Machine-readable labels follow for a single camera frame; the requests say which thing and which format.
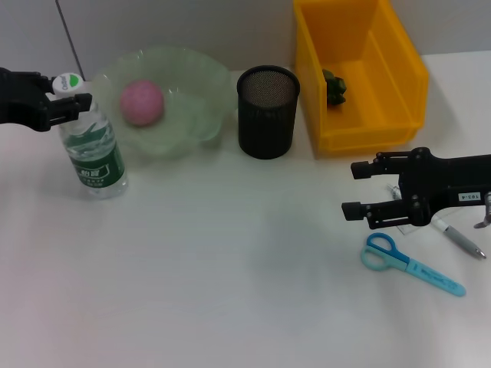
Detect grey white pen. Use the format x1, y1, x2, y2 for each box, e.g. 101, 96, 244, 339
387, 183, 488, 260

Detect green plastic scrap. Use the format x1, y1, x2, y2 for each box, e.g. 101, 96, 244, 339
321, 68, 348, 107

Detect blue scissors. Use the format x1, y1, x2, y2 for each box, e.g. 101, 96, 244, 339
360, 232, 467, 298

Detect pink peach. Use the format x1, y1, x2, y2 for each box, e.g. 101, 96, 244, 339
119, 79, 166, 127

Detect black mesh pen holder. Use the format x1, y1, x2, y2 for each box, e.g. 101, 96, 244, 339
236, 65, 301, 160

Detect yellow plastic bin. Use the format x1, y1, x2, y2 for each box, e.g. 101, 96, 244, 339
293, 0, 430, 154

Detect clear green-label water bottle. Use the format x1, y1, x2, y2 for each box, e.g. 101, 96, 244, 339
51, 71, 130, 200

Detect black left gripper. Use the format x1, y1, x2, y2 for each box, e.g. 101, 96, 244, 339
0, 67, 94, 133

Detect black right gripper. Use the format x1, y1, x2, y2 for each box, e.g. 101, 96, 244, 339
341, 146, 491, 230

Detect green glass fruit plate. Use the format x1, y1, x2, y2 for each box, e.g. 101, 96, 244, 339
91, 45, 239, 158

